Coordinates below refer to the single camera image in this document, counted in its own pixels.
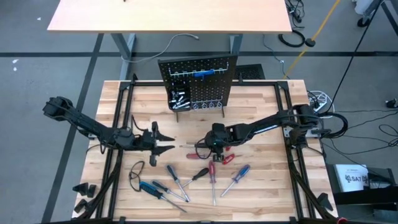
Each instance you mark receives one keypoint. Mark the black table frame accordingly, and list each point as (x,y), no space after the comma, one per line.
(264,83)

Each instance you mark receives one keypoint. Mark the white power strip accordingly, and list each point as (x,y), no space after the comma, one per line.
(321,99)

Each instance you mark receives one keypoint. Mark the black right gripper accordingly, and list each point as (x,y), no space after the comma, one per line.
(219,138)

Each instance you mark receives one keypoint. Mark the small black floor object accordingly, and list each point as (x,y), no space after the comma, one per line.
(392,103)

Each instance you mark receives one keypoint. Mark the black plastic pegboard bin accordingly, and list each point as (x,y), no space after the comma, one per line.
(180,110)

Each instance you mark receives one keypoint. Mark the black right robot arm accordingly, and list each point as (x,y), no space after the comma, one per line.
(267,126)

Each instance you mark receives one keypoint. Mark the blue and black screwdriver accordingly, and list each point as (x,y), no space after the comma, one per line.
(171,171)
(149,188)

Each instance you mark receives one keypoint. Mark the black floor grate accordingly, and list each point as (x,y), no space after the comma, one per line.
(252,72)

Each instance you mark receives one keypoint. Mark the office chair base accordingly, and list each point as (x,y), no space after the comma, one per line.
(363,21)

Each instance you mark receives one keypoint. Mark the long chrome socket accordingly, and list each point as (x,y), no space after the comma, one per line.
(183,99)
(183,107)

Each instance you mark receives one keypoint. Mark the short chrome hook rail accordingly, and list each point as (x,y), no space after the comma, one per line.
(205,102)

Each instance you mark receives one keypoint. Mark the short chrome socket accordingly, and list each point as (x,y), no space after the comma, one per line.
(183,92)

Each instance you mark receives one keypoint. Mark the dark-tipped nut driver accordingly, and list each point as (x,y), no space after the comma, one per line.
(160,185)

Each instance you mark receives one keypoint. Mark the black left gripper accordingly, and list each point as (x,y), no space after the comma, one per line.
(146,141)

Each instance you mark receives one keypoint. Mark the black-framed safety glasses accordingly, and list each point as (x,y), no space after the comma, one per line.
(130,181)

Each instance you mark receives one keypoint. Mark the black metal pegboard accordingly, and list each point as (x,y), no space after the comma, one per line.
(217,88)

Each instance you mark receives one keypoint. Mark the black plastic bracket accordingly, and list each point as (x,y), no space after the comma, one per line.
(81,206)
(80,189)
(91,191)
(325,202)

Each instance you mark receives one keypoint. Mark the light wooden desk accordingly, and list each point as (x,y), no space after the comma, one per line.
(171,15)

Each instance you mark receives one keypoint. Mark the white printed booklet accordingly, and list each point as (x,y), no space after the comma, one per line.
(351,179)

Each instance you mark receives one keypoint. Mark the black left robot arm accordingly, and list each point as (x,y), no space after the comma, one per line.
(90,126)

